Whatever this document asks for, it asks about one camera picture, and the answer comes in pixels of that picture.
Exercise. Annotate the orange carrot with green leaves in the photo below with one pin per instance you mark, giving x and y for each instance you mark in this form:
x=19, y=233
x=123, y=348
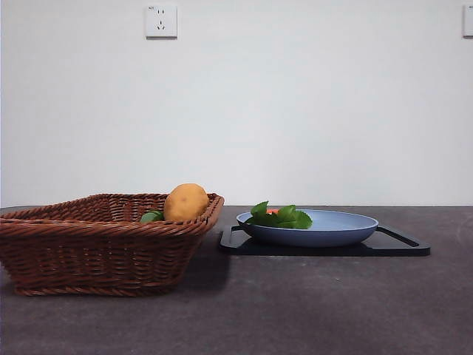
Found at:
x=288, y=219

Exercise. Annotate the light blue plate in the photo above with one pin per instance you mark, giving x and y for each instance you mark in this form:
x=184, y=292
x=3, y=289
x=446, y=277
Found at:
x=314, y=234

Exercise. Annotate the yellow potato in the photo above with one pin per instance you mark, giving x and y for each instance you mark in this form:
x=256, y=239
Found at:
x=186, y=201

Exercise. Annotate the green chili pepper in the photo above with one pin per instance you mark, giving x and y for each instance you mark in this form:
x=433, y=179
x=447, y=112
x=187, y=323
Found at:
x=151, y=216

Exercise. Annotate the brown wicker basket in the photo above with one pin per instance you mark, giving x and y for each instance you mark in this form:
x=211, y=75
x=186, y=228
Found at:
x=92, y=255

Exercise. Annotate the black rectangular tray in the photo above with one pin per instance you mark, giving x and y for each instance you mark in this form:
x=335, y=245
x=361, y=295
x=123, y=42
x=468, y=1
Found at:
x=391, y=248

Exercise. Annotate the white wall socket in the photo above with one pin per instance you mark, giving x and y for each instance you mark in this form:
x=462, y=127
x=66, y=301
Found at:
x=161, y=20
x=468, y=21

